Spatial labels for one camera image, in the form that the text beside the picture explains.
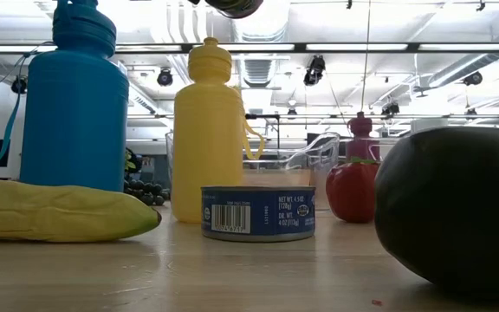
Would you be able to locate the yellow banana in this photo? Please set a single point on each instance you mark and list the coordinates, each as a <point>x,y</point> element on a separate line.
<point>59,212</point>

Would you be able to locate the red toy strawberry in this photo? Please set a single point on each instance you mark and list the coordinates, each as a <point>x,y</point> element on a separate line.
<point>351,195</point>

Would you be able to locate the magenta plastic water bottle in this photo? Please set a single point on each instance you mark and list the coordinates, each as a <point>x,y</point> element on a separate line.
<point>360,143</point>

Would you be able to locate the black background rack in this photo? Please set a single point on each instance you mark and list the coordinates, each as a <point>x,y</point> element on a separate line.
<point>254,116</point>

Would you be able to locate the yellow plastic water bottle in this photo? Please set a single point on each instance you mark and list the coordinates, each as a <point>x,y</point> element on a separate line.
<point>208,143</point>

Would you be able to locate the blue plastic water bottle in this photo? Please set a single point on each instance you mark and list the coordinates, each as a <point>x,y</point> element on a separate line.
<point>76,121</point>

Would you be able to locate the black overhead rail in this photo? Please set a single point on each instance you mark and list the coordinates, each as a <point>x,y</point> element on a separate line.
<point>300,47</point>

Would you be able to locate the black toy grape bunch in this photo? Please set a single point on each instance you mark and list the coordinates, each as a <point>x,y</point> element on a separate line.
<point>147,195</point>

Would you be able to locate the dark brown avocado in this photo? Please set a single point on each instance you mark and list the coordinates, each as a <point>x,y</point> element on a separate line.
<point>453,208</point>

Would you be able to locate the large clear plastic bin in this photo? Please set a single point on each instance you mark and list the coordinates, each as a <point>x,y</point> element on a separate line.
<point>317,186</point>

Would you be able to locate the black ceiling spotlight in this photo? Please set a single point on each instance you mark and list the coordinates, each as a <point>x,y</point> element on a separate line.
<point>19,84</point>
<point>472,78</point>
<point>390,108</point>
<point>314,69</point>
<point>165,77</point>

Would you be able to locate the blue labelled tuna can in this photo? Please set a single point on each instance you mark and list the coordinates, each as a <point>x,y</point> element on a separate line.
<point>234,8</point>
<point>258,199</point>

